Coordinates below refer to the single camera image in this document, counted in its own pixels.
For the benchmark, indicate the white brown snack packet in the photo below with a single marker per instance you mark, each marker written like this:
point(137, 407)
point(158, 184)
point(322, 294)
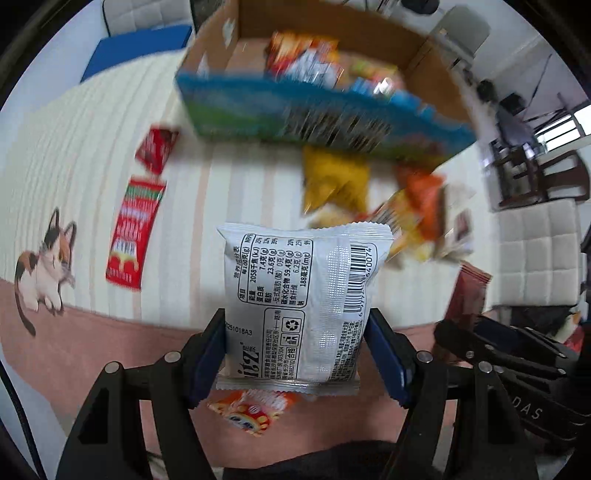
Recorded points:
point(457, 221)

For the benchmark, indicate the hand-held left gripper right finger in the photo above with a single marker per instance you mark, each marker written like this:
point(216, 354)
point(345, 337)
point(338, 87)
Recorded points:
point(385, 355)

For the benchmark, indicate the small dark red packet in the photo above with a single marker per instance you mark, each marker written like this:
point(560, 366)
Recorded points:
point(157, 148)

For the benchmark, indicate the grey chair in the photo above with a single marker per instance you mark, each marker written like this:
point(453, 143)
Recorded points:
point(461, 32)

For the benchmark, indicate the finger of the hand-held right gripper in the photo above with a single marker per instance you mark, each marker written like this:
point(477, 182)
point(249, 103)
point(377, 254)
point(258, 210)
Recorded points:
point(461, 344)
point(508, 334)

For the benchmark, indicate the yellow orange snack packet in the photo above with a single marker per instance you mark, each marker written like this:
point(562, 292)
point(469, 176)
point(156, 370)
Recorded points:
point(401, 235)

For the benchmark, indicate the heap of snack packets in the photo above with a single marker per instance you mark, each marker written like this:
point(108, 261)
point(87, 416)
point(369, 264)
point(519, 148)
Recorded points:
point(314, 60)

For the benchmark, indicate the long red packet green edge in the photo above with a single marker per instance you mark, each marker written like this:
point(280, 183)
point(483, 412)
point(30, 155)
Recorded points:
point(133, 230)

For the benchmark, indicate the maroon snack packet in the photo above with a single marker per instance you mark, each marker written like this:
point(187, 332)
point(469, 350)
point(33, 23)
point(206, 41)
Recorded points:
point(471, 295)

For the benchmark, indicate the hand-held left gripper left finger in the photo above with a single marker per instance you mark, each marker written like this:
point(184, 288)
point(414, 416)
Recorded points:
point(210, 360)

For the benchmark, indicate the white quilted chair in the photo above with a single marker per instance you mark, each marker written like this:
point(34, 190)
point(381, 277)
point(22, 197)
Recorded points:
point(538, 258)
point(143, 14)

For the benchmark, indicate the printed cardboard box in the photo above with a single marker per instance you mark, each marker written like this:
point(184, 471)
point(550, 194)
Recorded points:
point(323, 124)

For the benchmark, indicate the dark wooden chair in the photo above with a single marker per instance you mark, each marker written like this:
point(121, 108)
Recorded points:
point(540, 177)

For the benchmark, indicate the orange panda snack packet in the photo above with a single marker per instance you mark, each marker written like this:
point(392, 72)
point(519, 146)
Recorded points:
point(249, 408)

